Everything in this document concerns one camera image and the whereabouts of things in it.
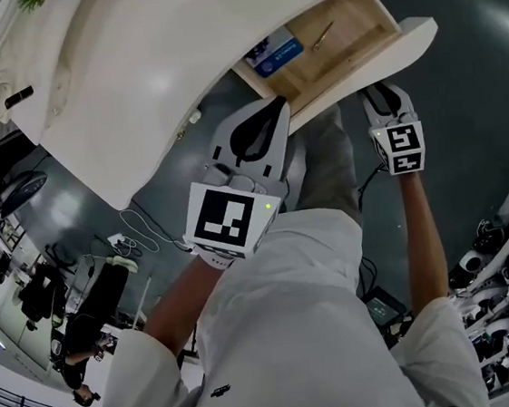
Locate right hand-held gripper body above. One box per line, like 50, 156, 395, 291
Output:
365, 109, 430, 180

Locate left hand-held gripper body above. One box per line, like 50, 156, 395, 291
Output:
175, 156, 298, 276

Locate wooden drawer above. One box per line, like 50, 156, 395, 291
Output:
222, 0, 450, 143

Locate person's right forearm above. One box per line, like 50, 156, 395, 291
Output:
396, 167, 454, 308

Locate person's left forearm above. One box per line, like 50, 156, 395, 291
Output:
134, 251, 236, 360

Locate white ornate desk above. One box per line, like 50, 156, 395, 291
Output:
0, 0, 413, 224

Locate person's grey trousers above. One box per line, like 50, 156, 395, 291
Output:
277, 100, 366, 232

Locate blue booklet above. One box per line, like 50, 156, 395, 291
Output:
240, 23, 308, 82

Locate gold pen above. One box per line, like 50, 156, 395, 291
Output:
308, 20, 339, 53

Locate person's white shirt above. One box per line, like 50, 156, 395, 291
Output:
65, 190, 493, 407

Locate black screen device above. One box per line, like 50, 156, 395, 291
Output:
361, 282, 409, 330

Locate black lipstick tube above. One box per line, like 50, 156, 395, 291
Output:
1, 84, 37, 111

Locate small potted green plant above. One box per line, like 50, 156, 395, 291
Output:
15, 0, 52, 15

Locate black cable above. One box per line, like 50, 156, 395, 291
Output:
352, 160, 396, 215

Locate white cable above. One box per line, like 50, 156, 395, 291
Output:
117, 204, 162, 257

